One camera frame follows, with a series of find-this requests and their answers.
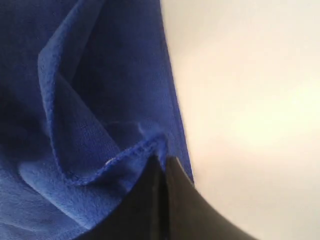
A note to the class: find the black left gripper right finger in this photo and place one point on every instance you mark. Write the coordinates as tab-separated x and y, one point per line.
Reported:
190	216

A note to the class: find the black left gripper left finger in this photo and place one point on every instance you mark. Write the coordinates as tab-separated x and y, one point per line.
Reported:
137	216

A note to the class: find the blue microfibre towel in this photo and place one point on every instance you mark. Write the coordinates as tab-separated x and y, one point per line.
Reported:
86	97

